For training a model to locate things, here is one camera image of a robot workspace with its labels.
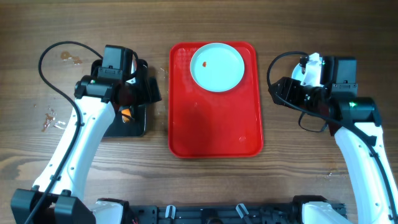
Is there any red plastic tray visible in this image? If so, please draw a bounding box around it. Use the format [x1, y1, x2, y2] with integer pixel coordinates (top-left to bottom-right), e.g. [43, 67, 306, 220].
[168, 41, 264, 159]

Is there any light blue plate back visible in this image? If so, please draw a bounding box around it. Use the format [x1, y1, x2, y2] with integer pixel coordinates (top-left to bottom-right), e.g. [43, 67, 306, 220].
[291, 64, 307, 86]

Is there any orange green sponge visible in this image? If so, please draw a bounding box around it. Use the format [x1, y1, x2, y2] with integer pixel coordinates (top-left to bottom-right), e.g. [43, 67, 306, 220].
[120, 107, 135, 123]

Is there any light blue plate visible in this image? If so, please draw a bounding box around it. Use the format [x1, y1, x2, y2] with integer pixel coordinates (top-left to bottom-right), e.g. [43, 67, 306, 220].
[190, 43, 245, 93]
[291, 64, 307, 86]

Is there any black water tray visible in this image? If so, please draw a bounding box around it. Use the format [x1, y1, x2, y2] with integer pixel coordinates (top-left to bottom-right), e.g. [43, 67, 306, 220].
[87, 59, 147, 138]

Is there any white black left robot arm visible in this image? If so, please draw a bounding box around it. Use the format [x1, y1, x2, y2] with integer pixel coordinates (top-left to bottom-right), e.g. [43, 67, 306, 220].
[11, 45, 161, 223]

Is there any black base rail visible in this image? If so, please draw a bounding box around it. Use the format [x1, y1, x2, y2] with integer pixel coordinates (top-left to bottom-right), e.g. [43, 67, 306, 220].
[119, 202, 302, 224]

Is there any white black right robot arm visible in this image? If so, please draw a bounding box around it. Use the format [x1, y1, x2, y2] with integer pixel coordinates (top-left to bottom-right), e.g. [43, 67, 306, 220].
[267, 52, 397, 223]

